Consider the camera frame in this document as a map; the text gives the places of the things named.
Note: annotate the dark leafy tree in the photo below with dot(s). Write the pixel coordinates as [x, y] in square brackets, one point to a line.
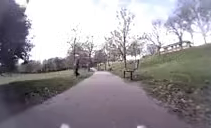
[8, 36]

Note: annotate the dark wooden bench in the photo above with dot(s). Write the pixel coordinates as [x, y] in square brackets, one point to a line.
[130, 71]

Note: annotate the distant line of trees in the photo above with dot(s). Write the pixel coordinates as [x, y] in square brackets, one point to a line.
[46, 65]

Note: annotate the large bare tree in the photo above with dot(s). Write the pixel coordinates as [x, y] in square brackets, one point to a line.
[76, 68]

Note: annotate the row of bare trees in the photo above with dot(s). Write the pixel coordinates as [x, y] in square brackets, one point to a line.
[179, 28]

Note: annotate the grass slope with leaves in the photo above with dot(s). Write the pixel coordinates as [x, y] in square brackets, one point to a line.
[179, 73]

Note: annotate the grey asphalt path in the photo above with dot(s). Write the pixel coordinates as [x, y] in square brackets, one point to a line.
[99, 100]

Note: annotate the tall bare tree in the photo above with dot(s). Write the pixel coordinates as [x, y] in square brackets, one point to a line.
[125, 53]

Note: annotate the pale low building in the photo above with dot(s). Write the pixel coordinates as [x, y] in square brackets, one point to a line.
[175, 46]

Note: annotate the flat grass field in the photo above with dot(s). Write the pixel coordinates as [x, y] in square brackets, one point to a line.
[43, 84]

